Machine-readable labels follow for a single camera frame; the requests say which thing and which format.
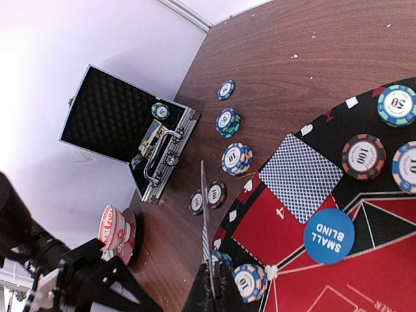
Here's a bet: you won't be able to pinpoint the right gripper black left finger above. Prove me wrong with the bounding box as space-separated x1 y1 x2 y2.
183 263 215 312

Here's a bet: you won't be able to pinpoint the aluminium poker case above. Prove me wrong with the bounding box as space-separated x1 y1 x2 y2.
60 65 200 204

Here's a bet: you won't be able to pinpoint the round red black poker mat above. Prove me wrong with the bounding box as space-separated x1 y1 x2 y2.
213 78 415 311

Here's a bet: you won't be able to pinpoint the blue small blind button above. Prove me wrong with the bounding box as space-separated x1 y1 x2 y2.
304 208 356 265

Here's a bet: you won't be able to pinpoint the black gold card box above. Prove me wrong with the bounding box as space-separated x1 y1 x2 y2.
138 120 166 159

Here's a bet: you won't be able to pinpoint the green chips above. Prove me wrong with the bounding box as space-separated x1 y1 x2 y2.
211 250 234 272
377 84 415 127

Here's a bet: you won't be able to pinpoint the red black chips seat five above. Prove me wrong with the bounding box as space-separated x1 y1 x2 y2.
341 133 387 180

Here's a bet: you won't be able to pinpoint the card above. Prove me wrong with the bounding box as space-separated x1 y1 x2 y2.
259 134 343 224
200 160 216 298

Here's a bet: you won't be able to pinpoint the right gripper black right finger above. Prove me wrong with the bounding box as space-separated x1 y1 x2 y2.
213 262 247 312

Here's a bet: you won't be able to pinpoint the green white chip stack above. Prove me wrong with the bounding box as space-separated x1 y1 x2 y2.
215 108 241 138

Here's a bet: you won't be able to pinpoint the white chips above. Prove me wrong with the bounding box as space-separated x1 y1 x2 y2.
391 141 416 194
232 264 268 304

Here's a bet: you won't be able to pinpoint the green chip inside case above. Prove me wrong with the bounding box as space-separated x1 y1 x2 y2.
151 102 170 120

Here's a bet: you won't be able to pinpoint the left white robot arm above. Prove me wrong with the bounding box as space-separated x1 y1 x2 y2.
1 174 149 311

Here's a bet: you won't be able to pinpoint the single green chip on table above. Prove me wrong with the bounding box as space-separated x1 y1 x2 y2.
218 80 235 101

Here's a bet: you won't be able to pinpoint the single red black chip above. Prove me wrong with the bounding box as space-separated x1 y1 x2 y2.
208 179 227 209

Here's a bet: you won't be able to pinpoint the left aluminium frame post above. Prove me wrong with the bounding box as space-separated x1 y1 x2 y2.
157 0 213 34

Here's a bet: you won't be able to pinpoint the red black chip stack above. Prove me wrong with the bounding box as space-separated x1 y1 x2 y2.
188 189 203 215

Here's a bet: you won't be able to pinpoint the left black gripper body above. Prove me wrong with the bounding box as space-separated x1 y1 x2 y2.
31 237 144 312

